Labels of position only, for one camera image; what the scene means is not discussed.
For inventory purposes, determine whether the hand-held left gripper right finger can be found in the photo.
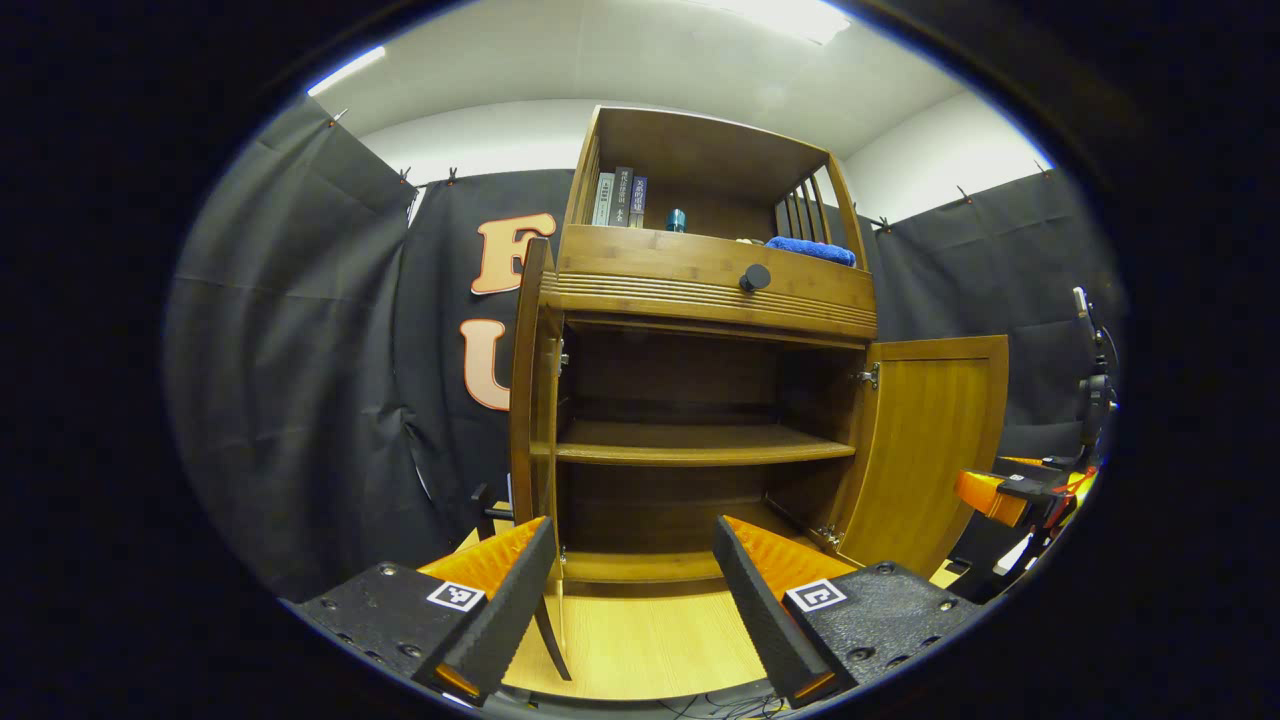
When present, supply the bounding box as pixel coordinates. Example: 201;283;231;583
712;516;986;706

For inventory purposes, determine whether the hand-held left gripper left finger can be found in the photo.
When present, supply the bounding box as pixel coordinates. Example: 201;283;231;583
285;516;558;706

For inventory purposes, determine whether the wooden cabinet door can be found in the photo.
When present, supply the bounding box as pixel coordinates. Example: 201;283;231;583
508;237;573;683
835;335;1009;581

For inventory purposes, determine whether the black door handle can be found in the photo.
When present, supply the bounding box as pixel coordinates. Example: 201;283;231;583
470;483;516;541

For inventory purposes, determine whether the wooden double-door shoe cabinet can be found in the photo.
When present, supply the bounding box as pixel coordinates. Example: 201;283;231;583
508;105;1009;683

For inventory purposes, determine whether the wooden inner shelf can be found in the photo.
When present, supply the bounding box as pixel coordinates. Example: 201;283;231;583
530;420;857;467

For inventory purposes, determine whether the folded blue towel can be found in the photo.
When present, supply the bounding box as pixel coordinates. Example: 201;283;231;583
765;236;858;268

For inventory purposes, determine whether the black backdrop cloth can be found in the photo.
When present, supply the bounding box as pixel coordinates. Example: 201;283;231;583
165;95;1126;606

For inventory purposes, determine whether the wooden ribbed drawer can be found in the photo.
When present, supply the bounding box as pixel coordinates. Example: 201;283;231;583
540;224;879;341

